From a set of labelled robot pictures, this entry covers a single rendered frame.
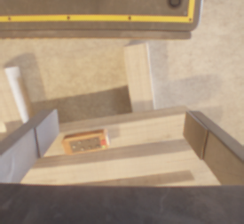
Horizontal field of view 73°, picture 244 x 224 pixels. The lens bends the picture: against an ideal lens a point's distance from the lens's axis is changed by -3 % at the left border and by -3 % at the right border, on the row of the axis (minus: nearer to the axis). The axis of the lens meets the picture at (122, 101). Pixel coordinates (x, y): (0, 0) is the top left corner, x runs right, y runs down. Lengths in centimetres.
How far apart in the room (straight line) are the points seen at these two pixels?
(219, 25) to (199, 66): 20
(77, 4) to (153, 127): 49
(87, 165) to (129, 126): 26
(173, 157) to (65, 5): 66
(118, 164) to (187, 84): 50
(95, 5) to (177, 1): 21
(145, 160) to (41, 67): 64
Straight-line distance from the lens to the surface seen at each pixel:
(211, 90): 94
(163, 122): 68
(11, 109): 90
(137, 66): 71
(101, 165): 77
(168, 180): 87
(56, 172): 84
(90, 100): 85
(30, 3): 55
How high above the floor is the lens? 80
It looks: 73 degrees down
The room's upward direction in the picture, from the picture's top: 180 degrees clockwise
